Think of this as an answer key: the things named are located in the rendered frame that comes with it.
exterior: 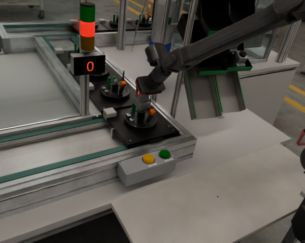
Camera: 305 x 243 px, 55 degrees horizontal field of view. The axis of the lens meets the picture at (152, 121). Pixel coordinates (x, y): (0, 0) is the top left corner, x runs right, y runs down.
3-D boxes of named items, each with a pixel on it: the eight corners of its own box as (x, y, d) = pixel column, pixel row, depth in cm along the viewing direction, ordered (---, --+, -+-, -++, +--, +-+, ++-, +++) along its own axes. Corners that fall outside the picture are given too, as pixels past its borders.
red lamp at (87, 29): (97, 36, 103) (97, 22, 100) (83, 37, 101) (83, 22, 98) (91, 32, 106) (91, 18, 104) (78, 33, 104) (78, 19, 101)
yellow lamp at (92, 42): (96, 50, 106) (97, 36, 103) (83, 51, 103) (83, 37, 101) (91, 45, 109) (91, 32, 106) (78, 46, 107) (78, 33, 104)
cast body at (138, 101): (149, 108, 117) (152, 93, 113) (139, 110, 115) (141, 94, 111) (139, 99, 123) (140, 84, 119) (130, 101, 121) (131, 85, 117)
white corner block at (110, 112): (116, 120, 126) (116, 112, 123) (106, 122, 123) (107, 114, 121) (112, 114, 129) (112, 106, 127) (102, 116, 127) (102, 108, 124)
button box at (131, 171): (175, 170, 111) (177, 158, 107) (125, 187, 100) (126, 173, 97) (165, 159, 116) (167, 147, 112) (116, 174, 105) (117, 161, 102)
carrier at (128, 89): (148, 105, 139) (151, 82, 133) (100, 114, 128) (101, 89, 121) (125, 84, 156) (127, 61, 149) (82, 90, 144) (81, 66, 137)
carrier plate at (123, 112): (179, 135, 122) (179, 131, 121) (127, 149, 110) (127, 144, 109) (150, 107, 138) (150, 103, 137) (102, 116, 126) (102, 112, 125)
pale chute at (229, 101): (240, 111, 138) (246, 109, 134) (216, 114, 133) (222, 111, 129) (228, 55, 143) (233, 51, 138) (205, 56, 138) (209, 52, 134)
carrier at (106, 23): (137, 31, 239) (138, 15, 232) (110, 32, 227) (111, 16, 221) (124, 22, 256) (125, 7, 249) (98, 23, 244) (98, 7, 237)
